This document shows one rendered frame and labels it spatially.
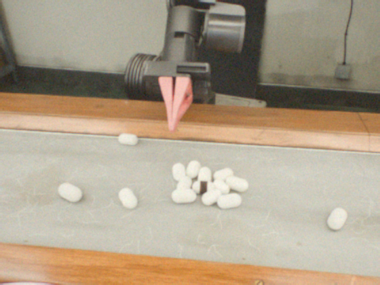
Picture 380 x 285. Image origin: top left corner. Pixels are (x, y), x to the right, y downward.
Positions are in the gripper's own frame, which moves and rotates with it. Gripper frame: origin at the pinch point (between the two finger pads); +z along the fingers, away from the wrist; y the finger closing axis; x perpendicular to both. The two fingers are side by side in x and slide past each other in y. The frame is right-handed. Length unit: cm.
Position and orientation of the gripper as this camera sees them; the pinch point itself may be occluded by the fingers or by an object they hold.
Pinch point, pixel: (172, 126)
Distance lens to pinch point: 57.3
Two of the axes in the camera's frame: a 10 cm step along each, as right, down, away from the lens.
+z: -0.9, 9.6, -2.7
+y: 9.9, 0.7, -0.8
